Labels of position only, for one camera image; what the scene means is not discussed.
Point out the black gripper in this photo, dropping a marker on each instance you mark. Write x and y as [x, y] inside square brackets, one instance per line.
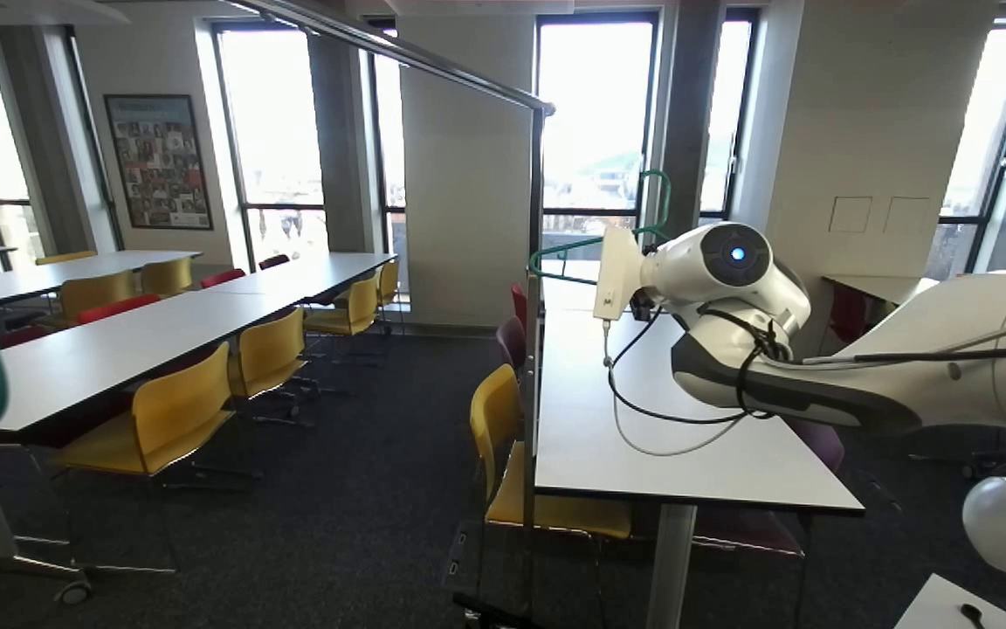
[645, 307]

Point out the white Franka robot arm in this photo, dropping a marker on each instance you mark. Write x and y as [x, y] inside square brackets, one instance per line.
[934, 350]

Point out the white rectangular table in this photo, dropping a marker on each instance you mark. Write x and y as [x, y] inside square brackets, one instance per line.
[890, 287]
[573, 430]
[567, 300]

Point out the red upholstered chair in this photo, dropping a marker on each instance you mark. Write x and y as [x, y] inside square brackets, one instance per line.
[25, 332]
[521, 307]
[220, 277]
[120, 308]

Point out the yellow plastic chair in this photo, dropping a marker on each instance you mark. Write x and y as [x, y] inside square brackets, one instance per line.
[357, 307]
[269, 350]
[69, 258]
[388, 286]
[166, 277]
[492, 421]
[177, 408]
[95, 293]

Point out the dark upholstered chair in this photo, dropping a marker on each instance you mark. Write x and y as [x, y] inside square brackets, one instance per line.
[273, 260]

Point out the small white table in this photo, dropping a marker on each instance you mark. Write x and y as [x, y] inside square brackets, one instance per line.
[934, 607]

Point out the small black object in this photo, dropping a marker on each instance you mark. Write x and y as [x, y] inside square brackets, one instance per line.
[973, 618]

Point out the long white table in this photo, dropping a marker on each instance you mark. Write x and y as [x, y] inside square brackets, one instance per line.
[49, 277]
[120, 344]

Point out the silver metal clothes rail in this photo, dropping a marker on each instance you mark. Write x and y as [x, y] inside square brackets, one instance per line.
[435, 61]

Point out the framed colourful wall picture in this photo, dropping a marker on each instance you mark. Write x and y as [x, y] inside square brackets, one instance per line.
[160, 162]

